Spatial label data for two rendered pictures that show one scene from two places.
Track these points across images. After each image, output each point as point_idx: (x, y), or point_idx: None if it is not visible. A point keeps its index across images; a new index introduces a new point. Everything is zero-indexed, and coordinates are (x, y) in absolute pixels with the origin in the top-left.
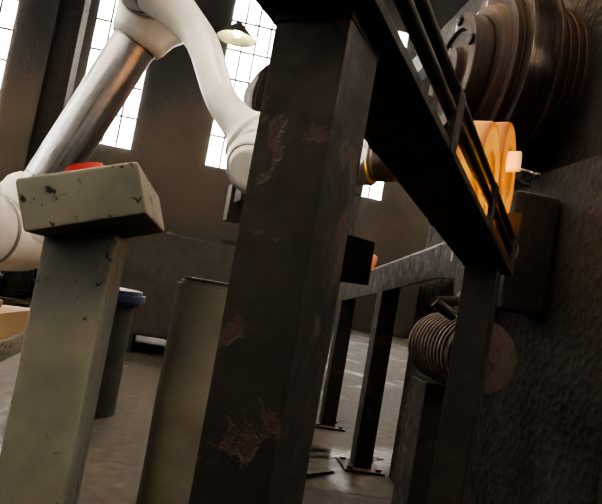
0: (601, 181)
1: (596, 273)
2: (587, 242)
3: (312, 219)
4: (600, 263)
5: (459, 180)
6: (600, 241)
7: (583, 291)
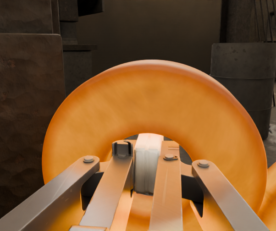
0: None
1: (20, 191)
2: None
3: None
4: (24, 179)
5: None
6: (15, 155)
7: (1, 217)
